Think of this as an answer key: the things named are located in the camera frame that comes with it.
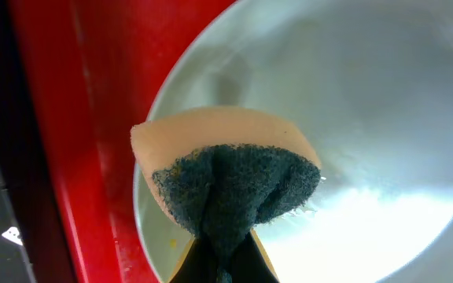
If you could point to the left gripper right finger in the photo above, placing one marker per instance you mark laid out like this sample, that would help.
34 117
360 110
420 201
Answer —
247 264

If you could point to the black rectangular tray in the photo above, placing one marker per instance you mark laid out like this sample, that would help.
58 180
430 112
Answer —
32 242

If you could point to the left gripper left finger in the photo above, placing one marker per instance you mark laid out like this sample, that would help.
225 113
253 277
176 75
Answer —
199 265

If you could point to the red plastic tray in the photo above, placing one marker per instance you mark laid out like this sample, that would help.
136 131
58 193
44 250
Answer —
94 68

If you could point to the pale green plate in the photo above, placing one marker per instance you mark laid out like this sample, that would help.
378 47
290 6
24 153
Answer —
370 84

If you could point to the green and yellow sponge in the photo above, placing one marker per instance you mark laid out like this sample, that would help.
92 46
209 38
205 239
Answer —
219 171

